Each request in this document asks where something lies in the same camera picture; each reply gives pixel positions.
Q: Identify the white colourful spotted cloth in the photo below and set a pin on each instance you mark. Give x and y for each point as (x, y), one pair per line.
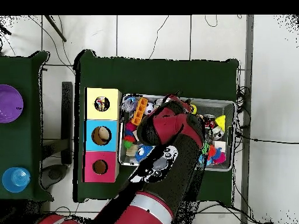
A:
(101, 103)

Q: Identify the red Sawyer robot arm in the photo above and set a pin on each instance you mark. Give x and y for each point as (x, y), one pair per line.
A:
(173, 140)

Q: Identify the wooden three-hole box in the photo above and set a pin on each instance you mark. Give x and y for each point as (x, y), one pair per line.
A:
(103, 119)

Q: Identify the clear mesh bin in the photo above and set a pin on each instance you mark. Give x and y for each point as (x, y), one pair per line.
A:
(229, 140)

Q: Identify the small soccer ball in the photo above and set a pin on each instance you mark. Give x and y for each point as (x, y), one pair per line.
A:
(148, 108)

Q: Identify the orange plastic gear toy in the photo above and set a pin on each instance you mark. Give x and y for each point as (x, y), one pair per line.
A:
(139, 111)

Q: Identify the large blue spiky ball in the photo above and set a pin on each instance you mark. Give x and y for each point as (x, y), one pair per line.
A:
(142, 151)

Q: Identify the yellow wedge block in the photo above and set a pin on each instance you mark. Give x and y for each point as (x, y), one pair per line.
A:
(221, 122)

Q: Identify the black panel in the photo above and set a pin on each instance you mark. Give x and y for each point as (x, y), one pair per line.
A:
(67, 121)

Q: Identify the green side table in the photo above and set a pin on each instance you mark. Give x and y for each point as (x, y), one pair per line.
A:
(28, 140)

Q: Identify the black rod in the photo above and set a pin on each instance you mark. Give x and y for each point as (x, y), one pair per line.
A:
(56, 29)

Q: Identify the purple bowl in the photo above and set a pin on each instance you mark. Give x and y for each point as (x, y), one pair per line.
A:
(9, 103)

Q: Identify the blue bowl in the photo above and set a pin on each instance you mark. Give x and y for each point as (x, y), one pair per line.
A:
(16, 179)

